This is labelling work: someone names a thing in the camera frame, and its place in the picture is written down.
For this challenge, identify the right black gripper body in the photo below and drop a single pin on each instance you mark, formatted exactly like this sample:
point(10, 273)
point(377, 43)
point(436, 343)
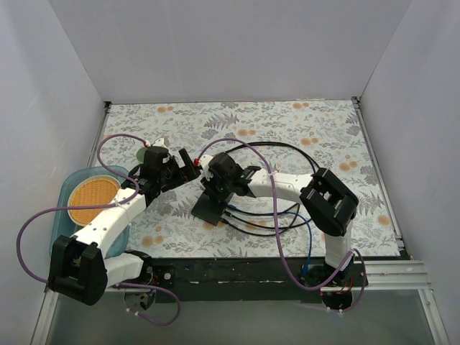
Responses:
point(214, 194)

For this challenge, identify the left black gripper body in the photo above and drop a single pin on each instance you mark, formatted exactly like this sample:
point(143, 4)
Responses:
point(180, 169)

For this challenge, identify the black network switch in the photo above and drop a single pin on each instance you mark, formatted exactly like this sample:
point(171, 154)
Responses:
point(209, 208)

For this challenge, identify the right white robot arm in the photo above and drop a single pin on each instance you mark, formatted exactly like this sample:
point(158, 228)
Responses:
point(330, 204)

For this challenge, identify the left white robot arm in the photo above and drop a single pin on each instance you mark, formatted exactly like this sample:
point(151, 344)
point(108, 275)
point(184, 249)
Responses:
point(80, 267)

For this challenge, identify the green cup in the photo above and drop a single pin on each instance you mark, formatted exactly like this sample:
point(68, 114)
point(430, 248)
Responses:
point(140, 154)

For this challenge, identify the orange woven plate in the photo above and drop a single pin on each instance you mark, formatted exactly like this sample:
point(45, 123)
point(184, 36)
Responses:
point(94, 191)

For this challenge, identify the floral table mat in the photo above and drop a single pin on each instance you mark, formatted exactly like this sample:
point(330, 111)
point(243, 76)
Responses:
point(288, 135)

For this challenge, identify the teal plastic tray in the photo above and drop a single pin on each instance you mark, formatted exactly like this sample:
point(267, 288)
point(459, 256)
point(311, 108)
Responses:
point(62, 224)

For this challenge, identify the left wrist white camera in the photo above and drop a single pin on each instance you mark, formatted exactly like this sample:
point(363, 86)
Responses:
point(157, 143)

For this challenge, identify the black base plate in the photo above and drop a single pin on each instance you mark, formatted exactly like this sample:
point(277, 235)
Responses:
point(234, 279)

